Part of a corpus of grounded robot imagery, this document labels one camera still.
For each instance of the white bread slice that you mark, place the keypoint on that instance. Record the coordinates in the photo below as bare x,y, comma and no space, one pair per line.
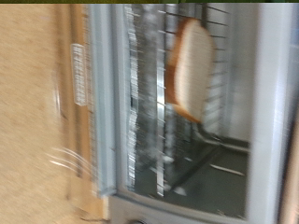
194,71

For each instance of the silver toaster oven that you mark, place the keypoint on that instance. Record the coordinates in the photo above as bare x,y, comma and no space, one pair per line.
267,124

